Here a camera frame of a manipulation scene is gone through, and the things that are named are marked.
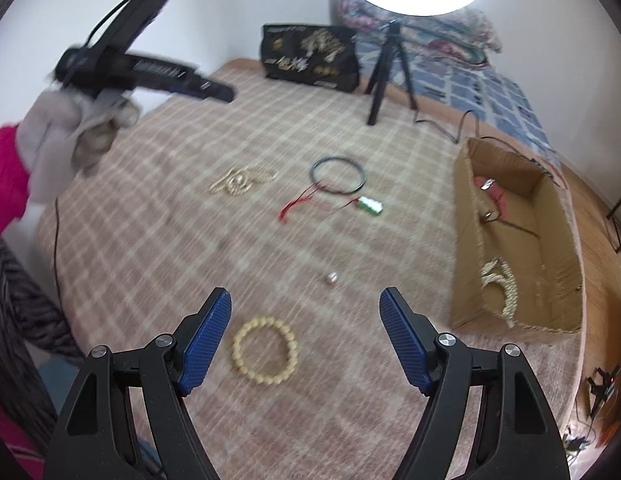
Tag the grey knitted garment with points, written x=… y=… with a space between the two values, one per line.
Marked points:
x=25 y=305

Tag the floral pillow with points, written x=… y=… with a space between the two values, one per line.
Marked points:
x=343 y=10

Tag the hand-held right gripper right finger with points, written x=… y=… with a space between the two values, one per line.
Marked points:
x=405 y=340

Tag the black clamp gadget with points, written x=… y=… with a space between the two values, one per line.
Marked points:
x=603 y=387

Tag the black printed bag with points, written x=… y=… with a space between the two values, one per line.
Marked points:
x=290 y=45

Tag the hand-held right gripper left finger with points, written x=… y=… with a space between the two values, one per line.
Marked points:
x=205 y=340

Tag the person's left forearm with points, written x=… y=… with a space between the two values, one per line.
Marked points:
x=5 y=180

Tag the black hoop bangle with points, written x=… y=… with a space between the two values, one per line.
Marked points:
x=338 y=158

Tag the pink garment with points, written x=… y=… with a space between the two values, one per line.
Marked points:
x=15 y=445

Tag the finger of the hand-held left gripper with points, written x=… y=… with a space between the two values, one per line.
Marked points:
x=210 y=91

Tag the black tripod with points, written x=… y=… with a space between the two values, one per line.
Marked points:
x=385 y=60

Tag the person's left hand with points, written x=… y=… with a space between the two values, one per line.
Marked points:
x=95 y=130

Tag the cardboard box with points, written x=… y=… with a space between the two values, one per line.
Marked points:
x=540 y=260

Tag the black clothes rack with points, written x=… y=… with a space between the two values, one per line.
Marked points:
x=619 y=220

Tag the blue patterned bed sheet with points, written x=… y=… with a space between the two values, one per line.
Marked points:
x=490 y=95

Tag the folded floral quilts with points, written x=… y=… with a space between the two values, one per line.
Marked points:
x=440 y=35

